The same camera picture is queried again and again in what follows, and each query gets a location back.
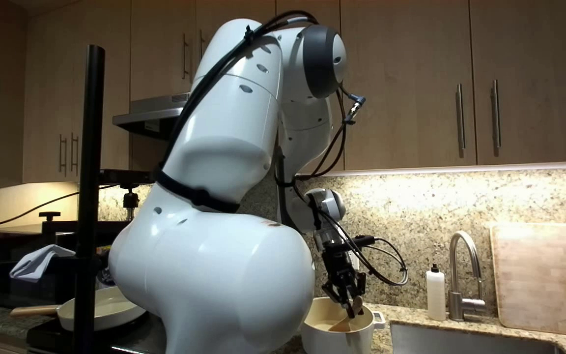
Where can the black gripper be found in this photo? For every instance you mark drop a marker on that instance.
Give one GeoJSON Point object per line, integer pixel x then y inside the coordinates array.
{"type": "Point", "coordinates": [345, 267]}

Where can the wooden cooking spoon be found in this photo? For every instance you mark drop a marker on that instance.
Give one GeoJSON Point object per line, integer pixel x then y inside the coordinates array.
{"type": "Point", "coordinates": [343, 324]}

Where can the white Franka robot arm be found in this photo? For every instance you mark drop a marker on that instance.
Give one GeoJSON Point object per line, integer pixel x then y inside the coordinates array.
{"type": "Point", "coordinates": [218, 275]}

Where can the white soap bottle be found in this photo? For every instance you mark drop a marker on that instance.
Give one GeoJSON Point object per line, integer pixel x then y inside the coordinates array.
{"type": "Point", "coordinates": [436, 295]}

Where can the curved steel faucet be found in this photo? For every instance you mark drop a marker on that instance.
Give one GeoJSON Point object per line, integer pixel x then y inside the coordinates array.
{"type": "Point", "coordinates": [455, 307]}

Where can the stainless steel sink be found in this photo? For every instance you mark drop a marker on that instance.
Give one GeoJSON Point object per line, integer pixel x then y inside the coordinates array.
{"type": "Point", "coordinates": [467, 340]}

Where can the wooden cutting board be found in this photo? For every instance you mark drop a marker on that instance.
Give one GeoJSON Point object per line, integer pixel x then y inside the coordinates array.
{"type": "Point", "coordinates": [546, 281]}

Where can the black clamp knob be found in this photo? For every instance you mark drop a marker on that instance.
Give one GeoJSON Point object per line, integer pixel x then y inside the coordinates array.
{"type": "Point", "coordinates": [131, 198]}
{"type": "Point", "coordinates": [51, 226]}

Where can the black horizontal rig bar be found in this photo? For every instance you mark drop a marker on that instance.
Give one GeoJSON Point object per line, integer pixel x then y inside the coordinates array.
{"type": "Point", "coordinates": [133, 177]}

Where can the steel range hood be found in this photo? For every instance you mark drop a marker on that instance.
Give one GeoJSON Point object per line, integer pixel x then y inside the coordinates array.
{"type": "Point", "coordinates": [153, 118]}

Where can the white crumpled cloth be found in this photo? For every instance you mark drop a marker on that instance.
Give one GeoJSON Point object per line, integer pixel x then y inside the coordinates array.
{"type": "Point", "coordinates": [39, 261]}

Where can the wooden upper wall cabinets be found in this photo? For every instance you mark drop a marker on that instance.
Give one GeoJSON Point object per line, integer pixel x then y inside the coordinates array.
{"type": "Point", "coordinates": [402, 78]}

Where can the black camera stand pole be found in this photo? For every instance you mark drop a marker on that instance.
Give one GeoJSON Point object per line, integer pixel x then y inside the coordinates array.
{"type": "Point", "coordinates": [90, 196]}

